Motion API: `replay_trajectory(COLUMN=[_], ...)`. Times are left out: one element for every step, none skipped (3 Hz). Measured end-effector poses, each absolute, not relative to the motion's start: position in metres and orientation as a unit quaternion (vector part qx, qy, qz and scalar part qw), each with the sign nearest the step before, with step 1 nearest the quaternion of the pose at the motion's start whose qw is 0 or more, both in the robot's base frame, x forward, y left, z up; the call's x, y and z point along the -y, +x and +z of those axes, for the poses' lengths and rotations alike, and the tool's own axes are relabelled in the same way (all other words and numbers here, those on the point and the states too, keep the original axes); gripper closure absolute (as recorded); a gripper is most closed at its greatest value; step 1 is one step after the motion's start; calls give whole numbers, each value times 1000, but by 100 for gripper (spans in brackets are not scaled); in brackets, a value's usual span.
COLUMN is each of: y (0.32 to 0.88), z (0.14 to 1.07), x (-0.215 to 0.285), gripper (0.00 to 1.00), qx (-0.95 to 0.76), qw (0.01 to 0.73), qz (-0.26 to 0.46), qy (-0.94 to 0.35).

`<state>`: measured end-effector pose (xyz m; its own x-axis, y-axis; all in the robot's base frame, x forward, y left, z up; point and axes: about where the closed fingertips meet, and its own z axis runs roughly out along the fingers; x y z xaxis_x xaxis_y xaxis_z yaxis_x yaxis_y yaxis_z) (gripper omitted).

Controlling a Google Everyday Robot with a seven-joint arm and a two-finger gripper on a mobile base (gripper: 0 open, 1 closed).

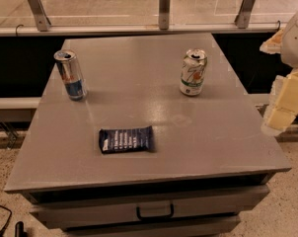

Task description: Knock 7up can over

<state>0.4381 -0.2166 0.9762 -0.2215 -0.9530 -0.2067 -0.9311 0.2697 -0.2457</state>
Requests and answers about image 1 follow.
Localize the grey drawer cabinet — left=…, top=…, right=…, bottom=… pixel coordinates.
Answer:
left=6, top=34, right=289, bottom=237

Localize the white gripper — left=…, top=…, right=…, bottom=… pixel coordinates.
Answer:
left=260, top=11, right=298, bottom=136

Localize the left metal railing bracket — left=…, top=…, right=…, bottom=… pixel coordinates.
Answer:
left=28, top=0, right=51, bottom=32

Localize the white green 7up can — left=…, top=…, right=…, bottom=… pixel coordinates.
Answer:
left=180, top=48, right=207, bottom=96

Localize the silver blue Red Bull can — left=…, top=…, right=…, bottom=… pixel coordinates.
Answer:
left=54, top=49, right=87, bottom=101

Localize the right metal railing bracket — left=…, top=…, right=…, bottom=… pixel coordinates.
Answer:
left=235, top=0, right=256, bottom=29

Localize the metal railing bracket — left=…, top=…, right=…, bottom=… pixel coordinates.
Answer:
left=28, top=0, right=51, bottom=32
left=235, top=0, right=256, bottom=29
left=158, top=0, right=171, bottom=30

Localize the middle metal railing bracket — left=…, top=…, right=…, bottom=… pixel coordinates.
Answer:
left=158, top=0, right=171, bottom=30

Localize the black floor cable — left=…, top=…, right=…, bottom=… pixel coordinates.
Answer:
left=0, top=202, right=13, bottom=237

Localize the dark blue snack packet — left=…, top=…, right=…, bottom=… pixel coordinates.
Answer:
left=99, top=126, right=153, bottom=154

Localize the black drawer handle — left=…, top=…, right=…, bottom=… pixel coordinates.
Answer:
left=136, top=203, right=175, bottom=221

